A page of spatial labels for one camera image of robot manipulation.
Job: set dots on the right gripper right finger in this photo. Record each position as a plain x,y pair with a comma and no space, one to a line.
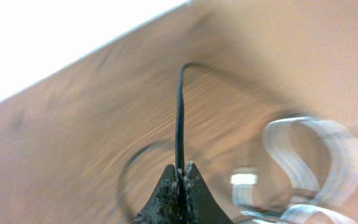
200,205

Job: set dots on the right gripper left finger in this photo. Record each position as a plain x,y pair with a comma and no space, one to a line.
161,207

